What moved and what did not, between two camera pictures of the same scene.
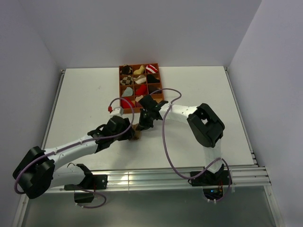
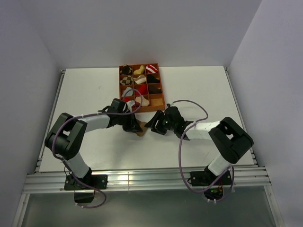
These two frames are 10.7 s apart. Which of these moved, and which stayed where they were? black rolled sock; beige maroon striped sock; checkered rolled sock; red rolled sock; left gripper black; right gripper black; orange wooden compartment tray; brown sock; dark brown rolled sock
Moved: brown sock; left gripper black; right gripper black
Stayed: red rolled sock; orange wooden compartment tray; black rolled sock; dark brown rolled sock; beige maroon striped sock; checkered rolled sock
